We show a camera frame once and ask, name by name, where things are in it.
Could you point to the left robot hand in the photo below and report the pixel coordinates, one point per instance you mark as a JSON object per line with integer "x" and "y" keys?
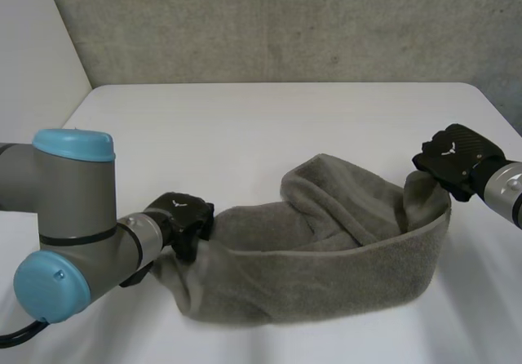
{"x": 185, "y": 214}

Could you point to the grey towel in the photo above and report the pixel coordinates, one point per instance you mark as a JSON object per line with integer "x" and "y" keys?
{"x": 310, "y": 254}

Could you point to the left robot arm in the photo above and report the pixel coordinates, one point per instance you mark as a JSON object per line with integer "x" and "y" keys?
{"x": 69, "y": 221}

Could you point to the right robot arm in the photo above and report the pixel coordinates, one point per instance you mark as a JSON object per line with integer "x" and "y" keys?
{"x": 502, "y": 188}

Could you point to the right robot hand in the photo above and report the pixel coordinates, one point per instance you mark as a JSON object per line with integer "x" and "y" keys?
{"x": 456, "y": 156}

